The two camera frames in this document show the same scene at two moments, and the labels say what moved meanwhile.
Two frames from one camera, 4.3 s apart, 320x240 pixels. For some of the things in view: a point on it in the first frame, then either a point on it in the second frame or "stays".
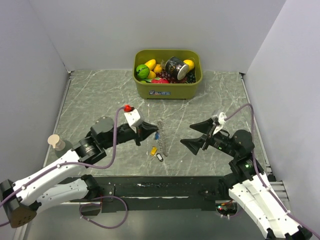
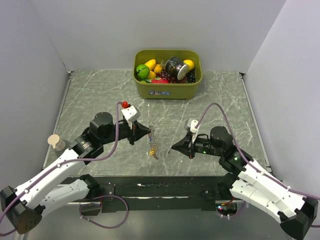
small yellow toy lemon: x=151 y=75 stays
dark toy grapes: x=190 y=77 stays
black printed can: x=176 y=68 stays
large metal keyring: x=162 y=136 → x=153 y=140
